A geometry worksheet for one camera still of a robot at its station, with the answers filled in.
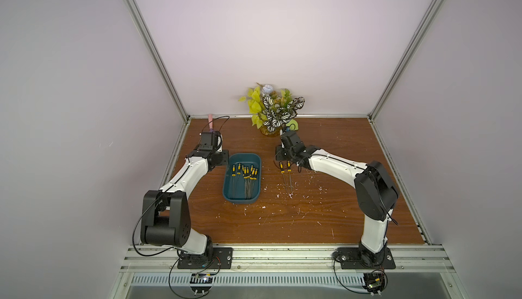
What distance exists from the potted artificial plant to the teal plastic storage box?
6.9 inches

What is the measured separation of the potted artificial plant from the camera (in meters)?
0.89

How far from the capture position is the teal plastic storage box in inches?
35.1
